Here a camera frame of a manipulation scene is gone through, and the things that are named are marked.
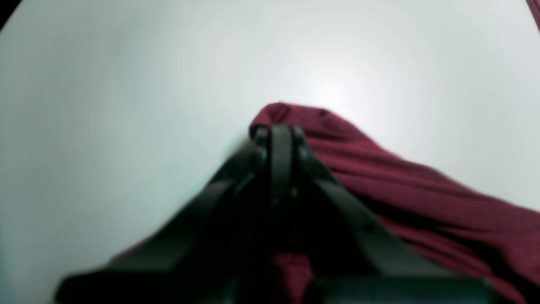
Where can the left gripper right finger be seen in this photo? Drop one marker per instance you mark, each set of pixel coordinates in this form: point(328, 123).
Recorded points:
point(354, 258)

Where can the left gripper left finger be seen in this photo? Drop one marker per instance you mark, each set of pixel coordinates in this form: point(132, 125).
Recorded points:
point(202, 253)

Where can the dark red t-shirt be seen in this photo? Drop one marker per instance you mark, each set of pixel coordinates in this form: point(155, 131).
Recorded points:
point(427, 109)

